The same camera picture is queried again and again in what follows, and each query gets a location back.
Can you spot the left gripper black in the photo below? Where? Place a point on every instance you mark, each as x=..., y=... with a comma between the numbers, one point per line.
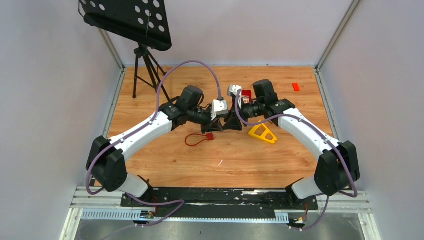
x=214, y=125

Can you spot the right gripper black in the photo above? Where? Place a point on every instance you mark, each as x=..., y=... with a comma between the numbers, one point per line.
x=232, y=121

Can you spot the red cable lock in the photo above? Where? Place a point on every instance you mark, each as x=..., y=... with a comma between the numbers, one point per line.
x=195, y=139

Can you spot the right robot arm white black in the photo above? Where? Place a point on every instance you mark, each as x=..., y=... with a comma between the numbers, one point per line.
x=337, y=167

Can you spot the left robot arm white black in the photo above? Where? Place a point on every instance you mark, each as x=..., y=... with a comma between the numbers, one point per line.
x=107, y=158

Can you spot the yellow triangular plastic piece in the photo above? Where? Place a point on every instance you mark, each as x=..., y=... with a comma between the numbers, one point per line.
x=263, y=133

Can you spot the red toy brick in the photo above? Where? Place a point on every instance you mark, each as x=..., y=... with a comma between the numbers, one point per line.
x=246, y=96

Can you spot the small red block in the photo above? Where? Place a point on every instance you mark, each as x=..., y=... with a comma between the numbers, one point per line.
x=296, y=87

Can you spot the black music stand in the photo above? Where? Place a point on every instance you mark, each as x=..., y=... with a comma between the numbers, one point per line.
x=142, y=21

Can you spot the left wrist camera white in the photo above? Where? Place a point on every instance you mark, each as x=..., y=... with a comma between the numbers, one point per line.
x=219, y=108

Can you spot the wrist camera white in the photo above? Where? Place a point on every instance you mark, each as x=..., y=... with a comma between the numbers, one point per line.
x=219, y=108
x=234, y=90

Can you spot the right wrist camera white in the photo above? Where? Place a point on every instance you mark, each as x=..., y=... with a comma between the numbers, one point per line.
x=234, y=90

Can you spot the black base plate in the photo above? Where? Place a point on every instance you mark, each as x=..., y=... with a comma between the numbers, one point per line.
x=229, y=203

